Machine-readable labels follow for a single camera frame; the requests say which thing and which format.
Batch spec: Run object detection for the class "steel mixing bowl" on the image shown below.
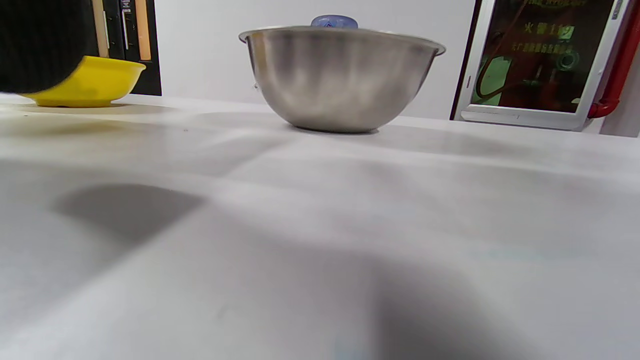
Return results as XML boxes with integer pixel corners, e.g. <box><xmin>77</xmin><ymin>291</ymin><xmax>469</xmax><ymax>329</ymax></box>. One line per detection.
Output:
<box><xmin>238</xmin><ymin>26</ymin><xmax>447</xmax><ymax>134</ymax></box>

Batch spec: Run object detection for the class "red pipe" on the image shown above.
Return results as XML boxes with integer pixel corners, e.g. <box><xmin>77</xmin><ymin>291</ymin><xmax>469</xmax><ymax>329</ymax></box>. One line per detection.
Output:
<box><xmin>588</xmin><ymin>0</ymin><xmax>640</xmax><ymax>119</ymax></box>

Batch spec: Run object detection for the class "black double door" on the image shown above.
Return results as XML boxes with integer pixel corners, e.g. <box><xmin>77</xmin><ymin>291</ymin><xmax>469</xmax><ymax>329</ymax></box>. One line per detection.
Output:
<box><xmin>90</xmin><ymin>0</ymin><xmax>162</xmax><ymax>97</ymax></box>

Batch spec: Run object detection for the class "glass-door fire hose cabinet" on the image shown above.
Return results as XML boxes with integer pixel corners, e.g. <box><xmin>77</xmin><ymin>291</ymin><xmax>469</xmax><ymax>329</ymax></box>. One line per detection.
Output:
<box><xmin>452</xmin><ymin>0</ymin><xmax>632</xmax><ymax>132</ymax></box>

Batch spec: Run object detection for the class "yellow plastic bowl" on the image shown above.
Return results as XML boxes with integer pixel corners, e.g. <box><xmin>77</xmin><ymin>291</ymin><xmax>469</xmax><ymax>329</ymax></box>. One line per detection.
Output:
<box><xmin>20</xmin><ymin>56</ymin><xmax>147</xmax><ymax>108</ymax></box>

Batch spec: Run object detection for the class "blue water bottle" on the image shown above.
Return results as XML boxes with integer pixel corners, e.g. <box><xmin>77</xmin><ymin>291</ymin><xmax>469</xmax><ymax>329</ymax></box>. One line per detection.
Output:
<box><xmin>311</xmin><ymin>14</ymin><xmax>359</xmax><ymax>29</ymax></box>

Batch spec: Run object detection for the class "person's right hand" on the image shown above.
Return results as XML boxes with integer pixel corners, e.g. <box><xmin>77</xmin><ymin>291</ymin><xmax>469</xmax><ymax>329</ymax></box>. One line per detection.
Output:
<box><xmin>0</xmin><ymin>0</ymin><xmax>98</xmax><ymax>95</ymax></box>

